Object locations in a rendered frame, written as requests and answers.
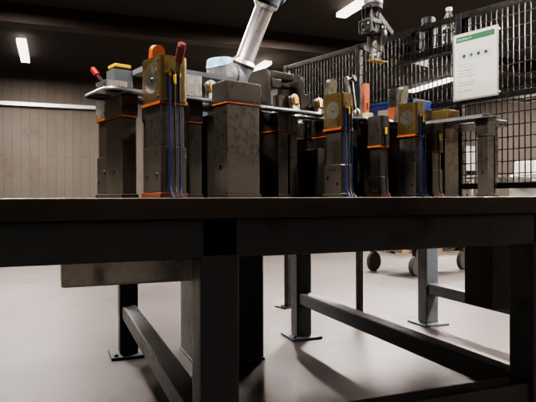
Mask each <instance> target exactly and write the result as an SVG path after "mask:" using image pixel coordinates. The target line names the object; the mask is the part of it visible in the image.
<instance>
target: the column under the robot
mask: <svg viewBox="0 0 536 402"><path fill-rule="evenodd" d="M180 289H181V347H179V349H180V350H181V351H182V352H183V354H184V355H185V356H186V357H187V359H188V360H189V361H190V362H191V363H192V281H181V282H180ZM238 334H239V363H242V362H250V361H263V360H265V357H264V356H263V256H253V257H238Z"/></svg>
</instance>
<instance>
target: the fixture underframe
mask: <svg viewBox="0 0 536 402"><path fill-rule="evenodd" d="M452 247H465V289H461V288H457V287H454V286H447V285H443V284H439V283H438V248H452ZM415 249H418V319H410V320H408V322H410V323H412V324H415V325H419V326H422V327H424V328H428V327H436V326H444V325H449V323H447V322H445V321H440V320H438V297H440V298H446V299H449V300H452V301H456V302H462V303H465V304H468V305H474V306H478V307H481V308H484V309H490V310H494V311H496V312H500V313H505V314H509V315H510V364H509V365H508V364H505V363H502V362H501V361H497V360H494V359H492V358H489V357H485V356H484V355H481V354H478V353H474V352H472V351H470V350H467V349H464V348H461V347H459V346H456V345H453V344H450V343H447V342H446V341H441V340H439V339H437V338H434V337H430V336H428V335H426V334H423V333H420V332H417V331H415V330H412V329H409V328H406V327H403V326H402V325H398V324H395V323H393V322H390V321H386V320H385V319H382V318H379V317H376V316H373V315H371V314H368V313H365V312H362V311H360V310H358V309H354V308H351V307H349V306H346V305H342V304H341V303H338V302H335V301H332V300H329V299H327V298H324V297H321V296H318V295H316V294H312V293H311V254H324V253H343V252H361V251H379V250H415ZM289 254H291V331H289V332H281V335H282V336H284V337H286V338H288V339H289V340H291V341H308V340H316V339H322V336H321V335H319V334H317V333H315V332H313V331H311V310H313V311H316V312H318V313H321V314H323V315H325V316H327V317H330V318H332V319H334V320H336V321H339V322H341V323H344V324H346V325H349V326H351V327H353V328H355V329H359V330H360V331H362V332H365V333H367V334H370V335H372V336H374V337H377V338H379V339H381V340H383V341H387V342H388V343H390V344H393V345H395V346H398V347H400V348H402V349H405V350H407V351H409V352H411V353H414V354H416V355H418V356H421V357H423V358H426V359H428V360H430V361H433V362H435V363H437V364H439V365H442V366H444V367H446V368H449V369H451V370H454V371H456V372H459V373H461V374H463V375H465V376H468V377H470V378H472V379H474V380H477V382H471V383H466V384H457V385H451V386H446V387H441V388H431V389H425V390H420V391H414V392H405V393H400V394H394V395H389V396H379V397H373V398H368V399H363V400H354V401H348V402H536V213H512V214H466V215H376V216H330V217H285V218H240V219H149V220H104V221H59V222H13V223H0V267H19V266H54V265H61V287H62V288H73V287H87V286H114V285H118V349H109V350H108V353H109V356H110V358H111V360H112V361H120V360H127V359H136V358H143V357H145V359H146V360H147V362H148V364H149V365H150V367H151V369H152V371H153V372H154V374H155V376H156V378H157V380H158V381H159V383H160V385H161V387H162V388H163V390H164V392H165V393H166V395H167V398H168V399H169V400H170V402H239V334H238V257H253V256H271V255H289ZM181 281H192V378H191V376H190V375H189V373H188V372H187V371H186V369H185V368H184V367H183V366H182V365H181V363H180V362H179V361H178V359H177V358H176V357H175V355H174V354H173V352H172V351H171V350H170V349H169V348H168V346H167V345H166V344H165V343H164V341H163V340H162V338H161V337H160V335H159V334H158V333H157V332H156V331H155V330H154V328H153V327H152V325H151V324H150V323H149V322H148V320H147V319H146V317H145V316H144V315H143V314H142V313H141V312H140V310H139V309H138V284H141V283H155V282H181Z"/></svg>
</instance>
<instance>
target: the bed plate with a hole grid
mask: <svg viewBox="0 0 536 402"><path fill-rule="evenodd" d="M512 213H536V196H493V197H262V198H32V199H0V223H13V222H59V221H104V220H149V219H240V218H285V217H330V216H376V215H466V214H512Z"/></svg>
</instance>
